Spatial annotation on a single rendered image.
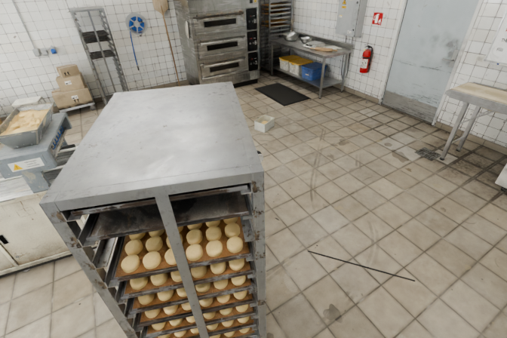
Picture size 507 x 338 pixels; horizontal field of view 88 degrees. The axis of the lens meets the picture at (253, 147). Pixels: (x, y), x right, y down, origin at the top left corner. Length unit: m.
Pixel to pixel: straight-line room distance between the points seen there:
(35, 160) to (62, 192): 1.80
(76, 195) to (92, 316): 2.14
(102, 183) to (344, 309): 2.15
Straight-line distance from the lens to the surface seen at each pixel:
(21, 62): 6.58
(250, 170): 0.62
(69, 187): 0.72
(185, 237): 0.94
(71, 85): 6.20
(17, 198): 2.75
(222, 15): 5.88
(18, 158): 2.52
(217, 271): 0.93
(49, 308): 3.00
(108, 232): 0.79
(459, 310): 2.85
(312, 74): 6.01
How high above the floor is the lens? 2.20
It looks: 33 degrees down
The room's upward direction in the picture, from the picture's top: 2 degrees counter-clockwise
